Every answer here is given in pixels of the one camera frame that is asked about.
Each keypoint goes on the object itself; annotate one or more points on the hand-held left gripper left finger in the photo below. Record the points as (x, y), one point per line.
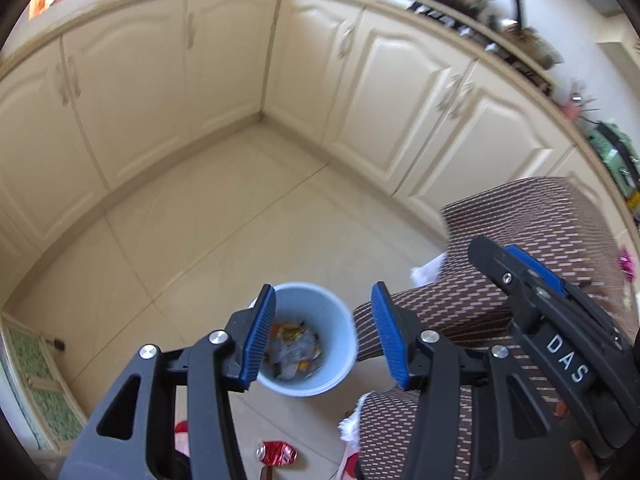
(260, 340)

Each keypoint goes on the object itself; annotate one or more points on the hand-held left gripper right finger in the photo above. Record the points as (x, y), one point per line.
(387, 340)

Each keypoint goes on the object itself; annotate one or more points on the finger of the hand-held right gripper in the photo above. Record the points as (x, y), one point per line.
(540, 272)
(505, 280)

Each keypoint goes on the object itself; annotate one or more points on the clear plastic wrapper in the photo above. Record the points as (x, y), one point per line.
(295, 356)

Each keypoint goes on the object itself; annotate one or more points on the blue plastic bin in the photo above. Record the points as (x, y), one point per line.
(332, 310)

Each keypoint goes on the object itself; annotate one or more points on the brown polka-dot chair cover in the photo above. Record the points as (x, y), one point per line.
(500, 210)

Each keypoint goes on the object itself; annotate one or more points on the white fringed cloth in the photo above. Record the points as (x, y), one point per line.
(352, 422)
(427, 270)

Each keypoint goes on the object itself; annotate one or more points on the magenta shiny wrapper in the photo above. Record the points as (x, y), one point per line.
(626, 262)

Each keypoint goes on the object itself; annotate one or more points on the cream cabinet door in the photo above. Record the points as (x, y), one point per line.
(395, 100)
(125, 95)
(585, 175)
(230, 55)
(485, 150)
(45, 160)
(310, 65)

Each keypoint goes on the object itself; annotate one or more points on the crushed red can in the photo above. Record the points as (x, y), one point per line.
(276, 454)

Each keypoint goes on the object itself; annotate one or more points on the red and pink slipper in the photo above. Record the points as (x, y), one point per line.
(182, 430)

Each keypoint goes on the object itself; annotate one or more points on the green countertop oven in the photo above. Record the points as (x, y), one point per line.
(615, 155)

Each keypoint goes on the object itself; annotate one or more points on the pink utensil holder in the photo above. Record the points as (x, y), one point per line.
(575, 107)

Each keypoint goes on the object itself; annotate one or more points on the black door stopper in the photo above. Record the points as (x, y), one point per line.
(59, 345)

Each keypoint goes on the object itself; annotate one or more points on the green patterned glass door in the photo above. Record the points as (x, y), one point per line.
(40, 390)

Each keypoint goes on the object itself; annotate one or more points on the black gas stove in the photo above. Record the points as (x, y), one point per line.
(480, 40)

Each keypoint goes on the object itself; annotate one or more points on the orange packet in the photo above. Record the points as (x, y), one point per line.
(47, 0)

